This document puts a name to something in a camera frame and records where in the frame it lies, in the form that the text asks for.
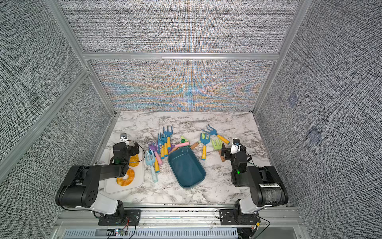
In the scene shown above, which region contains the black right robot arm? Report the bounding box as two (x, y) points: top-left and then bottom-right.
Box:
(220, 138), (289, 215)

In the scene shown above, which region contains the teal plastic storage box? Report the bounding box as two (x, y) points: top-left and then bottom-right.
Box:
(168, 147), (206, 189)

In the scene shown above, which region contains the green tool pink handle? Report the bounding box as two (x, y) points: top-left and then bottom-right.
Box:
(171, 136), (190, 149)

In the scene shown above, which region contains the light blue rake yellow handle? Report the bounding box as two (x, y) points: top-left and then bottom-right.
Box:
(150, 149), (160, 173)

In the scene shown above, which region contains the ring shaped bread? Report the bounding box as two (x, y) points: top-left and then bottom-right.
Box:
(116, 168), (135, 187)

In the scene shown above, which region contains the white rectangular tray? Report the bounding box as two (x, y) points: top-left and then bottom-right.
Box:
(104, 161), (145, 194)

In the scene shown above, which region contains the light green rake wooden handle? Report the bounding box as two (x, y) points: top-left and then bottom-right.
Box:
(211, 137), (225, 162)

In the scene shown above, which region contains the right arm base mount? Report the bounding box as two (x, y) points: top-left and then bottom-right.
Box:
(218, 209), (261, 226)

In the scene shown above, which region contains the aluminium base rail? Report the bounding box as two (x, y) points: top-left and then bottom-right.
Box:
(50, 205), (309, 239)

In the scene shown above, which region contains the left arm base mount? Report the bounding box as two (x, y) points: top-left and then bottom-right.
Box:
(98, 209), (142, 226)

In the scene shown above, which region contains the purple rake pink handle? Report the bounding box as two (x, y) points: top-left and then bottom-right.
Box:
(149, 142), (163, 166)

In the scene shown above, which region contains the light blue rake white handle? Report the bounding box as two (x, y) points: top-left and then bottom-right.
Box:
(145, 151), (158, 183)

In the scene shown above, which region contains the oval yellow bread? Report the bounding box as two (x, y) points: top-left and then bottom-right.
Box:
(129, 154), (140, 167)

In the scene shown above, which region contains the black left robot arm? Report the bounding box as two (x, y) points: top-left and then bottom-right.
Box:
(55, 142), (141, 216)

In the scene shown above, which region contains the blue rake yellow handle back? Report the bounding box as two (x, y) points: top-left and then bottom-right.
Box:
(163, 125), (173, 151)

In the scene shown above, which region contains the light green tool wooden handle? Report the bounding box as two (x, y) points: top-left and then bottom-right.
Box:
(190, 140), (201, 149)

